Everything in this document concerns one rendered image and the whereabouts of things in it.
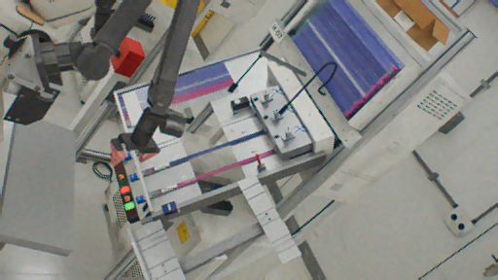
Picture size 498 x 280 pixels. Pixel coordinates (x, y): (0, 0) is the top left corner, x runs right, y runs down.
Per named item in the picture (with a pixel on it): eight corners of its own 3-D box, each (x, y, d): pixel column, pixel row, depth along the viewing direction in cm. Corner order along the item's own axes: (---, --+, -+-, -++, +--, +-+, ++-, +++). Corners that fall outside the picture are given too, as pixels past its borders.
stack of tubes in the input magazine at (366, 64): (345, 117, 187) (398, 65, 176) (289, 37, 217) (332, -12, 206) (363, 124, 196) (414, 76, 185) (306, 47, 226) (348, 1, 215)
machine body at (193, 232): (124, 315, 233) (201, 239, 208) (97, 198, 275) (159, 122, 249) (225, 311, 278) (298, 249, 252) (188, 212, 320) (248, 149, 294)
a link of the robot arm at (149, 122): (144, 102, 139) (146, 114, 135) (166, 109, 143) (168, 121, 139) (135, 120, 143) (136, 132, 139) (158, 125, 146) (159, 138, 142)
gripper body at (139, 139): (156, 151, 148) (166, 132, 144) (126, 154, 140) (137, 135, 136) (146, 135, 151) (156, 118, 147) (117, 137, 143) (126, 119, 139)
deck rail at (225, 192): (155, 226, 186) (152, 217, 182) (154, 221, 188) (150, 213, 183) (326, 162, 199) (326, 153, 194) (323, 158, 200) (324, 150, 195)
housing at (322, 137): (314, 163, 200) (315, 142, 189) (267, 85, 229) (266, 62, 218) (332, 157, 202) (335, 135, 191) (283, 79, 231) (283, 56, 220)
